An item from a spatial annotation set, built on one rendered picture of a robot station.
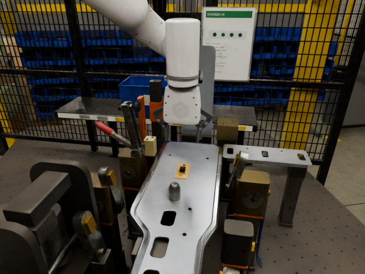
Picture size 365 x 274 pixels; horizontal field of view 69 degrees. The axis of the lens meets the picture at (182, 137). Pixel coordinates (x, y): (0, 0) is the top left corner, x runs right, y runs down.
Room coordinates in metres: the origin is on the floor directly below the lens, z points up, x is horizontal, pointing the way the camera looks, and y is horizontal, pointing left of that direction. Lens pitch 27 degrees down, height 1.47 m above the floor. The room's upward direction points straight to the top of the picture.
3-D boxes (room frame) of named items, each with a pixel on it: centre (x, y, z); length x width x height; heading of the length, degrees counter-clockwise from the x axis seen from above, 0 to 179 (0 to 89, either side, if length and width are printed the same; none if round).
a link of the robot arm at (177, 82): (0.69, 0.00, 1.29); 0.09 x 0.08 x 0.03; 80
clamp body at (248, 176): (0.60, -0.21, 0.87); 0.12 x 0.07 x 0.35; 80
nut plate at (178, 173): (0.69, 0.00, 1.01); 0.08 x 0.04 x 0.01; 170
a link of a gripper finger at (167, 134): (0.70, 0.06, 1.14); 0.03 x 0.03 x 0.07; 80
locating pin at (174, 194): (0.57, 0.02, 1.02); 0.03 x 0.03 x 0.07
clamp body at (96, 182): (0.55, 0.23, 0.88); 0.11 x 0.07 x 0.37; 80
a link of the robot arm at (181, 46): (0.69, 0.00, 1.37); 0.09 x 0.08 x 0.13; 21
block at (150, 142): (0.79, 0.11, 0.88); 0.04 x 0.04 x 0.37; 80
